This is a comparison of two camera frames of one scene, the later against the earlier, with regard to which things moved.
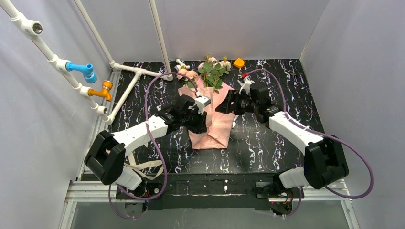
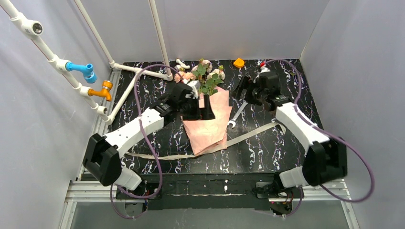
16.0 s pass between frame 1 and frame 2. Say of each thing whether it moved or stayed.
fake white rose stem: moved
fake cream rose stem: moved
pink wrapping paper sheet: stayed
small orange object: stayed
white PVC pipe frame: stayed
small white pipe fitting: stayed
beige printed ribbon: moved
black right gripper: moved
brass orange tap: stayed
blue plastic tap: stayed
